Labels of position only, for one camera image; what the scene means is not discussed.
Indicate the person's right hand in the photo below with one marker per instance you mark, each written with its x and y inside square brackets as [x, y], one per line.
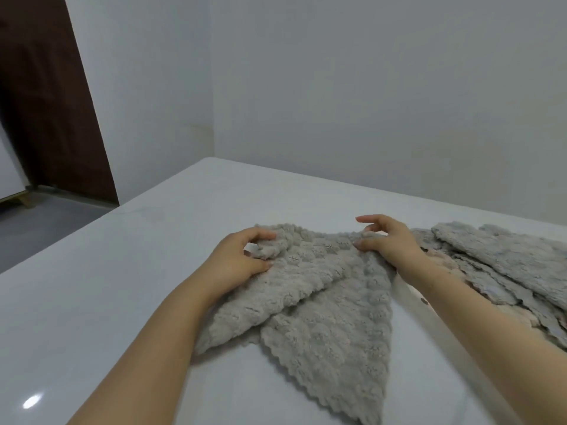
[398, 245]

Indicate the person's left hand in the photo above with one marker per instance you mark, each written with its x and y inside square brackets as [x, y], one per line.
[230, 261]

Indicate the taupe fluffy towel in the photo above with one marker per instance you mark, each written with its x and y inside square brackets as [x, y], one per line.
[328, 340]
[494, 291]

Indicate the person's left forearm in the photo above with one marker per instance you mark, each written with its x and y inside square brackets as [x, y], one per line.
[150, 349]

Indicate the person's right forearm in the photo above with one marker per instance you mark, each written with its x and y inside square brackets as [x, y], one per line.
[496, 349]

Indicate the white glossy table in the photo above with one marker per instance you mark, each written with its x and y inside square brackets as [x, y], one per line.
[110, 283]

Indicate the dark brown wooden door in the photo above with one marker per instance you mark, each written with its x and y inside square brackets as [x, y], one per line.
[53, 106]

